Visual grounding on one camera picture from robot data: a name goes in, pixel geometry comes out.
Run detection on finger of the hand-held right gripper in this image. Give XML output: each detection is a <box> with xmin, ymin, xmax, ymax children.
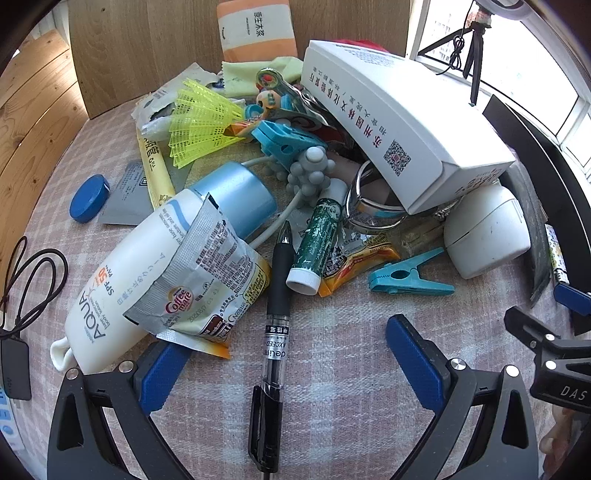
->
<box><xmin>554</xmin><ymin>282</ymin><xmax>591</xmax><ymax>337</ymax></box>
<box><xmin>505</xmin><ymin>305</ymin><xmax>583</xmax><ymax>370</ymax></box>

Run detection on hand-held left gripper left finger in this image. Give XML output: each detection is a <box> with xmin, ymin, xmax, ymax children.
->
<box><xmin>46</xmin><ymin>344</ymin><xmax>190</xmax><ymax>480</ymax></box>

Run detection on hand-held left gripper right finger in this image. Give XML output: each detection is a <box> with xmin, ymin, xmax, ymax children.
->
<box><xmin>387</xmin><ymin>315</ymin><xmax>540</xmax><ymax>480</ymax></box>

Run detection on black foil packet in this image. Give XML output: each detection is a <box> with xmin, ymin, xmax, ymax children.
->
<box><xmin>503</xmin><ymin>161</ymin><xmax>556</xmax><ymax>306</ymax></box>

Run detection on teal clothespin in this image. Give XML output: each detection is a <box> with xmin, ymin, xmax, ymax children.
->
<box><xmin>368</xmin><ymin>248</ymin><xmax>455</xmax><ymax>296</ymax></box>

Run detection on white plug adapter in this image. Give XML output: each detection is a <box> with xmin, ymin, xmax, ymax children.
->
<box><xmin>444</xmin><ymin>185</ymin><xmax>532</xmax><ymax>280</ymax></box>

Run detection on coffee creamer sachet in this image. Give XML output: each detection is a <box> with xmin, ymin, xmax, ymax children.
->
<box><xmin>124</xmin><ymin>194</ymin><xmax>273</xmax><ymax>358</ymax></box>

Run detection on black gel pen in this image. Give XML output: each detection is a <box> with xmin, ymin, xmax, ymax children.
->
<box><xmin>248</xmin><ymin>220</ymin><xmax>296</xmax><ymax>472</ymax></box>

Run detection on stainless steel clamp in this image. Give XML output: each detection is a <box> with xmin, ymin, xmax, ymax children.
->
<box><xmin>344</xmin><ymin>159</ymin><xmax>409</xmax><ymax>234</ymax></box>

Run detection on green lip balm tube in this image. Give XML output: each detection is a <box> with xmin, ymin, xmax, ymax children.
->
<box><xmin>286</xmin><ymin>180</ymin><xmax>348</xmax><ymax>296</ymax></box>

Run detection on white paper box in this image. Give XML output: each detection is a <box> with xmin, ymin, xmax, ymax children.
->
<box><xmin>302</xmin><ymin>40</ymin><xmax>516</xmax><ymax>215</ymax></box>

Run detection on red pouch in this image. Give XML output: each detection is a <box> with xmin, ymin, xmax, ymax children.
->
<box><xmin>339</xmin><ymin>39</ymin><xmax>389</xmax><ymax>52</ymax></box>

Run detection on person's right hand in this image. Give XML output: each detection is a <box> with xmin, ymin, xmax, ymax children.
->
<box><xmin>539</xmin><ymin>408</ymin><xmax>591</xmax><ymax>480</ymax></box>

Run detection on patterned pen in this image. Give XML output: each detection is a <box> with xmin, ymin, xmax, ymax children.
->
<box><xmin>545</xmin><ymin>224</ymin><xmax>572</xmax><ymax>283</ymax></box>

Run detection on pink plaid blanket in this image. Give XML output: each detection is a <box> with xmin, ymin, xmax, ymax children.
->
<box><xmin>18</xmin><ymin>102</ymin><xmax>591</xmax><ymax>480</ymax></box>

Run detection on yellow snack sachet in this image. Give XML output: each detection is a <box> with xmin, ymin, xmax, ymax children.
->
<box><xmin>318</xmin><ymin>231</ymin><xmax>402</xmax><ymax>298</ymax></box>

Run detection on white sunscreen bottle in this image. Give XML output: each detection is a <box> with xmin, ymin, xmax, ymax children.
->
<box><xmin>51</xmin><ymin>161</ymin><xmax>278</xmax><ymax>374</ymax></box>

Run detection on black charger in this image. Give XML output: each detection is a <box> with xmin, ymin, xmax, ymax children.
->
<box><xmin>0</xmin><ymin>339</ymin><xmax>32</xmax><ymax>401</ymax></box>

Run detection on grey foil sachet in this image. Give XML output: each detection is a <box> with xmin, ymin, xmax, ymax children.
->
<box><xmin>99</xmin><ymin>161</ymin><xmax>195</xmax><ymax>227</ymax></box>

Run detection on blue round lid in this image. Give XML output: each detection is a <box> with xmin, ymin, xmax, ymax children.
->
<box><xmin>69</xmin><ymin>175</ymin><xmax>110</xmax><ymax>223</ymax></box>

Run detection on yellow wrapped straw packet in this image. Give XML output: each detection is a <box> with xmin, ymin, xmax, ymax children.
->
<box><xmin>136</xmin><ymin>127</ymin><xmax>177</xmax><ymax>208</ymax></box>

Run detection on grey knobbly silicone toy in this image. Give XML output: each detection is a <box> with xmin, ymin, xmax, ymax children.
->
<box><xmin>270</xmin><ymin>145</ymin><xmax>336</xmax><ymax>209</ymax></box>

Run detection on sky blue clothespin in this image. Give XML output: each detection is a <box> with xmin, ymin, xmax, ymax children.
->
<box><xmin>252</xmin><ymin>120</ymin><xmax>328</xmax><ymax>171</ymax></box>

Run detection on yellow plastic shuttlecock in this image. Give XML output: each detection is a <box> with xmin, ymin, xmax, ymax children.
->
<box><xmin>168</xmin><ymin>78</ymin><xmax>245</xmax><ymax>168</ymax></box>

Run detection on black tripod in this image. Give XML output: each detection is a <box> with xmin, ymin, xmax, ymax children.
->
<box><xmin>418</xmin><ymin>9</ymin><xmax>499</xmax><ymax>108</ymax></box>

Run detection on wooden board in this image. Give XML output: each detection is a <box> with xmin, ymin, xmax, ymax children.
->
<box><xmin>0</xmin><ymin>30</ymin><xmax>89</xmax><ymax>287</ymax></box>

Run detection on light green cloth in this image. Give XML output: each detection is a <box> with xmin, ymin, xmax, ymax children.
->
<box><xmin>221</xmin><ymin>56</ymin><xmax>305</xmax><ymax>99</ymax></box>

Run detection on brown cardboard box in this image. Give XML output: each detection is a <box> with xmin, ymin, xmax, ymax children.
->
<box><xmin>68</xmin><ymin>0</ymin><xmax>413</xmax><ymax>120</ymax></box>

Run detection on orange tissue pack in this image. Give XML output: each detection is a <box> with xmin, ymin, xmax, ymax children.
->
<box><xmin>217</xmin><ymin>0</ymin><xmax>296</xmax><ymax>63</ymax></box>

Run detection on thin black cable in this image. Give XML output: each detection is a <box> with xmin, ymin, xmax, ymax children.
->
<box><xmin>0</xmin><ymin>236</ymin><xmax>68</xmax><ymax>332</ymax></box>

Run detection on white cable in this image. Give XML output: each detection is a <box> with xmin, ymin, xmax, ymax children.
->
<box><xmin>242</xmin><ymin>156</ymin><xmax>298</xmax><ymax>250</ymax></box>

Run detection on colourful keychain bundle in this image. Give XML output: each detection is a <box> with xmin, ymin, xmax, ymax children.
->
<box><xmin>245</xmin><ymin>67</ymin><xmax>326</xmax><ymax>134</ymax></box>

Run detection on white ring light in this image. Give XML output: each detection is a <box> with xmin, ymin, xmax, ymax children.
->
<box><xmin>472</xmin><ymin>0</ymin><xmax>526</xmax><ymax>12</ymax></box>

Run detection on white window frame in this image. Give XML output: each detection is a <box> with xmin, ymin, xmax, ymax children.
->
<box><xmin>406</xmin><ymin>0</ymin><xmax>591</xmax><ymax>181</ymax></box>

